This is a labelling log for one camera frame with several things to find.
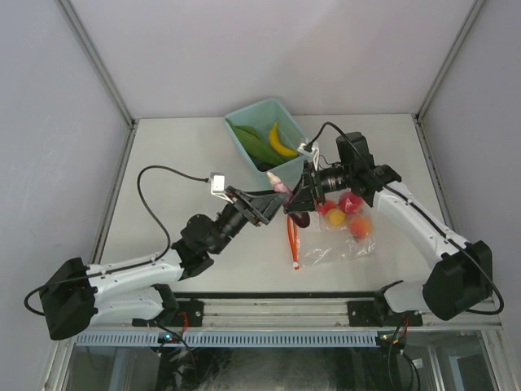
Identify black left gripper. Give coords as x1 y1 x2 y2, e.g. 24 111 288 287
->
209 186 287 255

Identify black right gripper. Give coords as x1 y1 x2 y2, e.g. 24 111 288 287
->
285 160 353 213

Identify purple fake eggplant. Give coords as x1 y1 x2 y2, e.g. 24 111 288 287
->
266 171 310 228

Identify small dark fake food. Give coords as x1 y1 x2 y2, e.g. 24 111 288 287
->
256 163 274 172

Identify yellow fake lemon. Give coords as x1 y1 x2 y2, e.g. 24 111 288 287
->
325 208 346 226

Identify red fake apple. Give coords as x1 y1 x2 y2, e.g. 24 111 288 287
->
338 191 364 216

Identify green fake leafy vegetable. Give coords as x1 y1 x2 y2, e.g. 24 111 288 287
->
225 119 285 166

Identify clear zip top bag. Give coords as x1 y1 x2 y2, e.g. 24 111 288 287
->
287 201 375 270

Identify yellow fake banana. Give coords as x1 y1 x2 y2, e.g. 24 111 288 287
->
268 122 298 158

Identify orange fake fruit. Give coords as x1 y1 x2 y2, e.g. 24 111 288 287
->
348 214 373 240

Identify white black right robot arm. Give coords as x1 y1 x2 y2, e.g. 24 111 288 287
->
284 132 495 325

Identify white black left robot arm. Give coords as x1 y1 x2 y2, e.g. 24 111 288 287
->
39 187 286 340

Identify light blue plastic bin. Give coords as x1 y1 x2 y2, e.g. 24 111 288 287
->
225 98 308 188

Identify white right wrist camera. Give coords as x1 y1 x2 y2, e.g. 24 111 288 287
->
297 140 320 171

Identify black left camera cable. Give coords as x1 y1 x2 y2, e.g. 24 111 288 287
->
23 165 211 317

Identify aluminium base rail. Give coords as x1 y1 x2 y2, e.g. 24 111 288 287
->
109 297 502 329

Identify slotted grey cable duct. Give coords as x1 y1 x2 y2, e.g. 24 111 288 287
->
75 330 379 348

